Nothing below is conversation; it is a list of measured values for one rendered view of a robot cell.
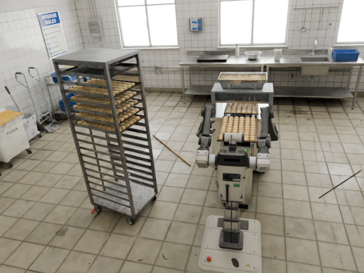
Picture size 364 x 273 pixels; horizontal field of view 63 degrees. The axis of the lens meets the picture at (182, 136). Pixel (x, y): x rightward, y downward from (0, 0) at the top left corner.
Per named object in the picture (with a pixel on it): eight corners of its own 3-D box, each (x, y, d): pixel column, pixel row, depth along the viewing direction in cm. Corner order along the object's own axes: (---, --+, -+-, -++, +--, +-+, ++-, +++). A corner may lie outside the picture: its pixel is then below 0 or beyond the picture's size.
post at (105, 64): (136, 217, 323) (107, 61, 245) (134, 219, 321) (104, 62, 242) (134, 216, 325) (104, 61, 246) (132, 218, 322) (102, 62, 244)
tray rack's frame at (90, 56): (159, 197, 363) (140, 49, 280) (134, 225, 324) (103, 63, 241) (118, 184, 391) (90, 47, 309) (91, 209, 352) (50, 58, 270)
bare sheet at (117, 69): (136, 66, 284) (136, 65, 283) (108, 78, 254) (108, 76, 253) (90, 63, 311) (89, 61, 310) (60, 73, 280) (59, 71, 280)
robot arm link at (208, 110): (204, 101, 262) (215, 103, 262) (201, 111, 272) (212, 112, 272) (199, 141, 235) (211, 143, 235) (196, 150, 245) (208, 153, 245)
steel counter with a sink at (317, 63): (181, 104, 645) (177, 46, 588) (189, 92, 704) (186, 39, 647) (356, 110, 558) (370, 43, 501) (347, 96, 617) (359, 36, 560)
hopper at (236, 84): (220, 83, 378) (220, 72, 371) (266, 83, 365) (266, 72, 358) (218, 90, 353) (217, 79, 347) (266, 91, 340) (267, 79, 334)
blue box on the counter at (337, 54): (334, 60, 545) (336, 52, 539) (330, 57, 571) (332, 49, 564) (358, 60, 537) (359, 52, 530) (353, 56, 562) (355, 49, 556)
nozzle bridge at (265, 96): (214, 106, 397) (214, 82, 382) (271, 108, 381) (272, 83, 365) (211, 117, 369) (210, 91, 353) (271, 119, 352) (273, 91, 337)
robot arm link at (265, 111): (258, 103, 254) (270, 102, 249) (261, 114, 263) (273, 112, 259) (255, 145, 227) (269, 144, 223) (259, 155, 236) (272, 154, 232)
